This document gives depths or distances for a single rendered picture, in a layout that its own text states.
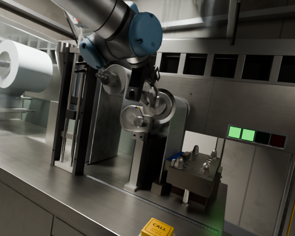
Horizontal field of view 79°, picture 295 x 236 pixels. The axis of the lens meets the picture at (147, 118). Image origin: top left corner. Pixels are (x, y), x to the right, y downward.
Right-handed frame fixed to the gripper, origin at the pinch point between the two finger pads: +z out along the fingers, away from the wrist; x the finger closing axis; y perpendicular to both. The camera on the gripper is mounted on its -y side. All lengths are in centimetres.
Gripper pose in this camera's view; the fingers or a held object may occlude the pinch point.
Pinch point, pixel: (149, 105)
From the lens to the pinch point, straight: 70.9
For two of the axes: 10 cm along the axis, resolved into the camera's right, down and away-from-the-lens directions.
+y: 4.1, -7.5, 5.2
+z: 2.3, 6.4, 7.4
